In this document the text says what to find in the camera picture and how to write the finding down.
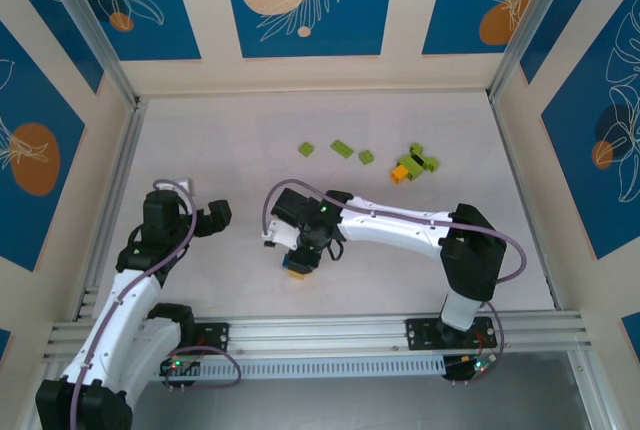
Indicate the blue 2x4 lego brick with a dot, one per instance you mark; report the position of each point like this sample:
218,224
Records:
286,263

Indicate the orange 2x4 lego brick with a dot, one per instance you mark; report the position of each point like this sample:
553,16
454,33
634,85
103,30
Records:
299,276

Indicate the green 2x4 lego brick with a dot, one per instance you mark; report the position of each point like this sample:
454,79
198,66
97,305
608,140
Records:
342,148
407,164

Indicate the orange 2x2 lego brick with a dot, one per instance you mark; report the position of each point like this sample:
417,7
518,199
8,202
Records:
399,175

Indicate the green long brick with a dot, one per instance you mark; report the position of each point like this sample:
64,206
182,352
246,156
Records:
424,162

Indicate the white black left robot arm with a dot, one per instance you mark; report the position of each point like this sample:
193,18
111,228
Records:
120,320

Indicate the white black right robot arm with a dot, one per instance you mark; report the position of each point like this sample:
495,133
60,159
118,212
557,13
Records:
390,225

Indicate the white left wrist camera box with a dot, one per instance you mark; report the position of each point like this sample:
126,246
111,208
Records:
183,183

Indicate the aluminium side rail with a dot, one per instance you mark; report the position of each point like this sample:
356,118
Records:
505,125
114,200

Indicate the aluminium mounting rail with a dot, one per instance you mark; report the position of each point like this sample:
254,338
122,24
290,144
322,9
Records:
320,335

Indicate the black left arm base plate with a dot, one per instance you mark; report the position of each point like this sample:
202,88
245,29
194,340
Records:
215,337

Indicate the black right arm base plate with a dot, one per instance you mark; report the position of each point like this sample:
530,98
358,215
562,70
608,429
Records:
420,335

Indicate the aluminium frame post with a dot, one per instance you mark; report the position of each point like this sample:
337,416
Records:
92,25
535,25

